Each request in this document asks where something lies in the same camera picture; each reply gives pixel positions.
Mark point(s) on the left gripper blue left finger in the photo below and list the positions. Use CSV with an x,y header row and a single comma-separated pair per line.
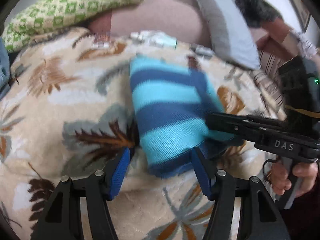
x,y
61,216

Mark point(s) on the leaf pattern beige bedspread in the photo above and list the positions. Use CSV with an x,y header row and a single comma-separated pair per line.
x,y
70,109

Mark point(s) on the folded blue cloth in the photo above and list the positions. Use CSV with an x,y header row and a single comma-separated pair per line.
x,y
4,70

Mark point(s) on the framed picture on wall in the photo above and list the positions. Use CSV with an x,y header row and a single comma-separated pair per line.
x,y
303,15

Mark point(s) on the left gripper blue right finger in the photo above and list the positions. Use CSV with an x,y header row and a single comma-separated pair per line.
x,y
259,216

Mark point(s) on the grey white garment on headboard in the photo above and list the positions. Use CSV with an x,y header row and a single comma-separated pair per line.
x,y
305,47

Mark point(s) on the small red white packet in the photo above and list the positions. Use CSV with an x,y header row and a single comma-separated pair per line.
x,y
101,41

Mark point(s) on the grey blue pillow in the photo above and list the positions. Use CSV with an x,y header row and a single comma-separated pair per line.
x,y
230,36

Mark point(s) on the green checkered pillow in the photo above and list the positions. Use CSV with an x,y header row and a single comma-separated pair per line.
x,y
46,16

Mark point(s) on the striped brown blanket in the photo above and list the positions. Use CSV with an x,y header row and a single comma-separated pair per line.
x,y
267,76

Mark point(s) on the small grey cloth piece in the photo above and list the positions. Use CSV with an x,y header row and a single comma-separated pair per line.
x,y
202,51

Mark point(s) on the pink brown headboard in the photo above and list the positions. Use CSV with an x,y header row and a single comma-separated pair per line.
x,y
278,41

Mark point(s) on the dark fuzzy cushion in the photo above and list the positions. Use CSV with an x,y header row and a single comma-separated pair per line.
x,y
257,11

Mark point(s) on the blue striped knit sweater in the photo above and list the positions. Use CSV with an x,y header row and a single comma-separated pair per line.
x,y
171,104

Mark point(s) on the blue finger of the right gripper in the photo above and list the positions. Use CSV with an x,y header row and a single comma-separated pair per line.
x,y
221,118
229,132

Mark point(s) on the pink quilted bolster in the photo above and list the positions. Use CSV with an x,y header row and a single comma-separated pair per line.
x,y
172,17

